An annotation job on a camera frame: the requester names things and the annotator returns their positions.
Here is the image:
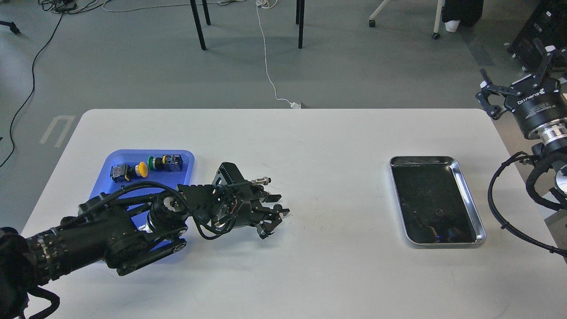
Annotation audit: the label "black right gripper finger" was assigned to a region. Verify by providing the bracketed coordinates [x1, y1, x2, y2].
[533, 38, 567, 89]
[476, 69, 525, 121]

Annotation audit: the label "green push button switch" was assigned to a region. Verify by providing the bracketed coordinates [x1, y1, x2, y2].
[147, 154, 183, 172]

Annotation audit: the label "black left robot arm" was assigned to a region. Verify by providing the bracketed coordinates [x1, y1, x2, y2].
[0, 162, 290, 319]

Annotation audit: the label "blue plastic tray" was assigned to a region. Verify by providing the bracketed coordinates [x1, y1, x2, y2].
[89, 149, 194, 198]

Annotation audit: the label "white chair base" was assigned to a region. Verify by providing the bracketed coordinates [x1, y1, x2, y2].
[367, 0, 446, 41]

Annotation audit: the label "black cable on floor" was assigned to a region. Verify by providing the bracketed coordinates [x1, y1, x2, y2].
[0, 0, 98, 168]

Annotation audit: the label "white cable on floor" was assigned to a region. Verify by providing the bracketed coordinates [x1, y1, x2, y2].
[103, 0, 294, 107]

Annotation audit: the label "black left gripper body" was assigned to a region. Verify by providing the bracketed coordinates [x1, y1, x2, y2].
[177, 162, 272, 234]

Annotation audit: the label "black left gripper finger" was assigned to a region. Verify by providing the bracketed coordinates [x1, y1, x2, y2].
[252, 204, 290, 239]
[252, 186, 282, 202]

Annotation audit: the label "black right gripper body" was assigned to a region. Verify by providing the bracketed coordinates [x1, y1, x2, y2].
[505, 75, 567, 143]

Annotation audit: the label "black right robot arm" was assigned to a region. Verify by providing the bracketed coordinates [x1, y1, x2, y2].
[476, 38, 567, 257]

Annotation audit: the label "black equipment case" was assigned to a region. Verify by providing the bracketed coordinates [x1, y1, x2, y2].
[508, 0, 567, 71]

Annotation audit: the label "yellow push button switch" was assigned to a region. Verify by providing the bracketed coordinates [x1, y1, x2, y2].
[109, 162, 149, 183]

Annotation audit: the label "silver metal tray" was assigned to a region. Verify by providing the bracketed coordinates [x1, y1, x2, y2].
[389, 156, 486, 249]

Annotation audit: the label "black table legs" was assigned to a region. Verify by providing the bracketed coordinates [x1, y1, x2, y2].
[190, 0, 306, 51]

